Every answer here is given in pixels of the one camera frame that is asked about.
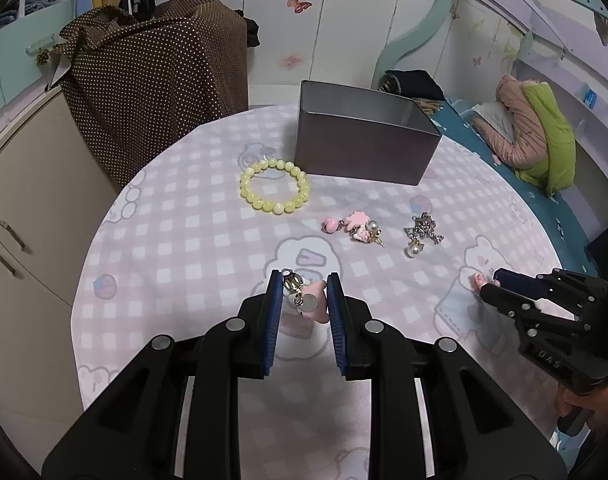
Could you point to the brown polka-dot cloth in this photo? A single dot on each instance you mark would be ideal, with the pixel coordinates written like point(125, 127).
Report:
point(159, 85)

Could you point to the grey metal tin box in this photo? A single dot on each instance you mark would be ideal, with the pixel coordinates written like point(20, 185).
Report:
point(359, 150)

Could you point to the white low cabinet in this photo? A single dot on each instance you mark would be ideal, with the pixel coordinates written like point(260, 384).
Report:
point(34, 185)

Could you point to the pink charm with metal clasp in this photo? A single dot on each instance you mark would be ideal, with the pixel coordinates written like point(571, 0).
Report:
point(311, 302)

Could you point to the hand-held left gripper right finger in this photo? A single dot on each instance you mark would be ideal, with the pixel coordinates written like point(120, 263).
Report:
point(336, 320)

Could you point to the white wardrobe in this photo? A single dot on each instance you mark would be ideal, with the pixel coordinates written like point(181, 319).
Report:
point(334, 20)

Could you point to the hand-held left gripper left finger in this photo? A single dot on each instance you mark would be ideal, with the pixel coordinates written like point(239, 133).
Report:
point(273, 320)

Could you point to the pink checked tablecloth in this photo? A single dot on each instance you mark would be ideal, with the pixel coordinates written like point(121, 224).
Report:
point(184, 260)

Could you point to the pink jacket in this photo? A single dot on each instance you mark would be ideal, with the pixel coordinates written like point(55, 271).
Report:
point(514, 125)

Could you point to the folded tan clothes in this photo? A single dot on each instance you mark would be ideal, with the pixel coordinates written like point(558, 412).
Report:
point(429, 108)

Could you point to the teal drawer unit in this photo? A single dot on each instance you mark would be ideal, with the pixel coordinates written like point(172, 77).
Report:
point(14, 55)

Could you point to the folded dark clothes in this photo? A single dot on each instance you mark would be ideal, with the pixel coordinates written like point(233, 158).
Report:
point(414, 85)

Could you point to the blue bed sheet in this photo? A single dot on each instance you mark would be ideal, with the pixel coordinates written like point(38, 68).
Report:
point(534, 200)

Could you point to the pine cone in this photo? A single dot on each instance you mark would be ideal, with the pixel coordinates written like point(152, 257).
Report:
point(43, 58)

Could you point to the teal bunk bed frame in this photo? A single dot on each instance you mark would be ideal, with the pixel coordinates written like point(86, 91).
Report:
point(414, 30)

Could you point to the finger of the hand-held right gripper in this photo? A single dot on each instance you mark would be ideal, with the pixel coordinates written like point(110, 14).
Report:
point(504, 301)
point(516, 281)

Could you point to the white cloth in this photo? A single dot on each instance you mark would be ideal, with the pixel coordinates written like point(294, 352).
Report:
point(494, 120)

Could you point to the green jacket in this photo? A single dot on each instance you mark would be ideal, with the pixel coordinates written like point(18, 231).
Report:
point(554, 145)

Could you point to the pink butterfly sticker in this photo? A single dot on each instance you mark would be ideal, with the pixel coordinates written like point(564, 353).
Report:
point(299, 2)

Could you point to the black cloth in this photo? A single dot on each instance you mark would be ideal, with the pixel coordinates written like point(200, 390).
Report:
point(252, 32)

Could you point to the person's right hand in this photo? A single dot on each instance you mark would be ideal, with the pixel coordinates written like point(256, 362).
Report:
point(591, 402)

